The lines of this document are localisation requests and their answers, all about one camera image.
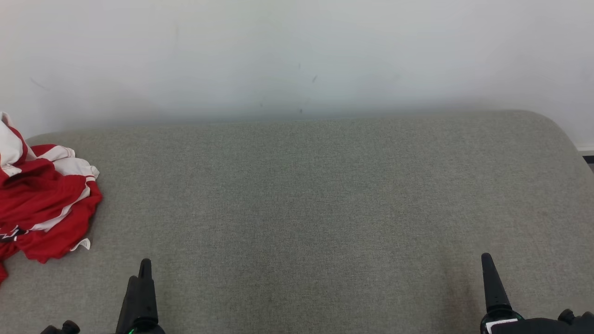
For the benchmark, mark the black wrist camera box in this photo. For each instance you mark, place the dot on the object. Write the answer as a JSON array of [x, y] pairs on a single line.
[[65, 328], [575, 317]]

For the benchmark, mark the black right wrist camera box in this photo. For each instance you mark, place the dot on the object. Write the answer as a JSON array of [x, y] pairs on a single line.
[[575, 317]]

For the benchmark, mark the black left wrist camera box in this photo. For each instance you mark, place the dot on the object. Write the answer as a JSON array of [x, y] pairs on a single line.
[[65, 328]]

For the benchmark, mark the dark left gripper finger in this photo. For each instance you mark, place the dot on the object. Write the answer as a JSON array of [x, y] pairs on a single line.
[[129, 306], [147, 297]]

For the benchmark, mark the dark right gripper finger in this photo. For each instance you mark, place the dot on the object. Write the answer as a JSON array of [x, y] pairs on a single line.
[[495, 292]]

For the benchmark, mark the red Bulls 23 jersey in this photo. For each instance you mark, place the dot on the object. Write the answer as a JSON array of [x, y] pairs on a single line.
[[51, 243]]

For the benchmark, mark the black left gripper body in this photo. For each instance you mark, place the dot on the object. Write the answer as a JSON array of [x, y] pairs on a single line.
[[146, 330]]

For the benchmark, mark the white wall baseboard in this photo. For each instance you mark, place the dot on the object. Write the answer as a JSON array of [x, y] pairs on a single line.
[[586, 153]]

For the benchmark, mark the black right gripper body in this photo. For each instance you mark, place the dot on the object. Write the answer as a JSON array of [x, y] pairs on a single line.
[[533, 327]]

